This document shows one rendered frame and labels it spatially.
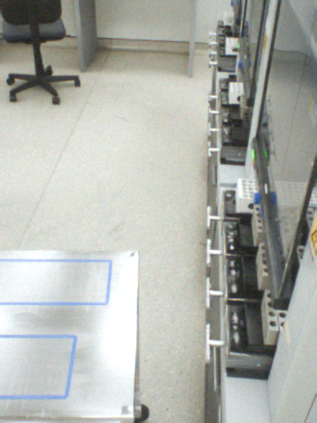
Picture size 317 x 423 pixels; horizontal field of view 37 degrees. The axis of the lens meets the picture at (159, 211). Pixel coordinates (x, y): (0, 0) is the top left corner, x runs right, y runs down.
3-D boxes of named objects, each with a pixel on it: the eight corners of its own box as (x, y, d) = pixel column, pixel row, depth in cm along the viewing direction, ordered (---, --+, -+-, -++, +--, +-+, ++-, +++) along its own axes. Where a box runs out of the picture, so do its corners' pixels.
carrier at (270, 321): (273, 349, 100) (278, 331, 96) (263, 349, 100) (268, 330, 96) (269, 306, 109) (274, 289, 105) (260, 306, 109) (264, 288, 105)
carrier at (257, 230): (262, 250, 124) (266, 232, 120) (254, 249, 124) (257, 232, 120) (258, 221, 133) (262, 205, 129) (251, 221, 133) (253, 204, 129)
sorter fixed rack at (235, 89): (299, 100, 199) (302, 86, 195) (302, 111, 191) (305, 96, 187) (228, 96, 201) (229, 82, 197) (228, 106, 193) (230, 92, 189)
